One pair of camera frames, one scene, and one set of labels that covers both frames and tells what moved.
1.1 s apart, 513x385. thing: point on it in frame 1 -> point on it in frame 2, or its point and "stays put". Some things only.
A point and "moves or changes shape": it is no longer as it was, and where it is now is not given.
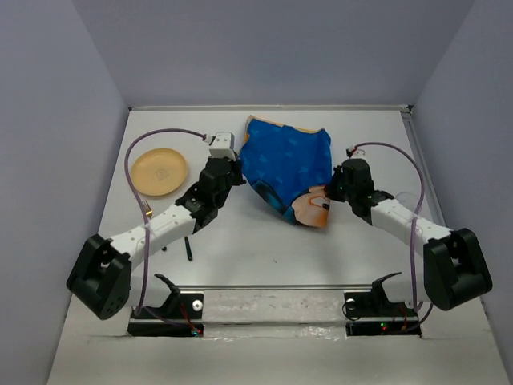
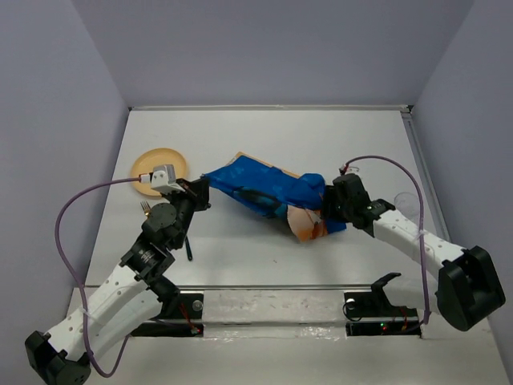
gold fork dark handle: (148, 209) stays put
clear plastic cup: (407, 199) stays put
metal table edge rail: (363, 108) stays put
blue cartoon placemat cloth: (289, 168) moves or changes shape
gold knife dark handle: (188, 249) stays put
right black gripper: (330, 187) -> (330, 197)
